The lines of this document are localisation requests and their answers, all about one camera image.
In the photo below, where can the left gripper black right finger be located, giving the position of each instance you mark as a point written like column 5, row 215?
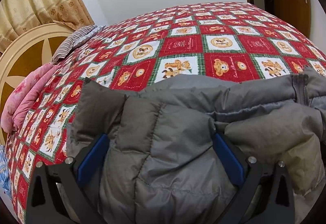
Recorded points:
column 264, row 192

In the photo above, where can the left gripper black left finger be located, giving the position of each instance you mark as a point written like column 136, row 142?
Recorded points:
column 45, row 205

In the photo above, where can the grey puffer jacket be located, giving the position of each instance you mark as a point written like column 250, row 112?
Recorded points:
column 161, row 166

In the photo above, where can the blue printed cloth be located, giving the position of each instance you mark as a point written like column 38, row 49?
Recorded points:
column 4, row 173

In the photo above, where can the pink folded blanket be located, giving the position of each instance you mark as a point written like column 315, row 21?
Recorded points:
column 22, row 98

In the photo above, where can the cream round wooden headboard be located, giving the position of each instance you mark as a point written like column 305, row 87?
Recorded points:
column 28, row 52

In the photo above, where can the striped grey pillow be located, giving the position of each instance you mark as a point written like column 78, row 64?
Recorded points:
column 74, row 41

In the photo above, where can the red patchwork bear bedspread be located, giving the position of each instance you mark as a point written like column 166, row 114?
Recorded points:
column 226, row 40

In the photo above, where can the beige patterned curtain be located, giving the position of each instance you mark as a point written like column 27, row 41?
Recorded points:
column 19, row 16

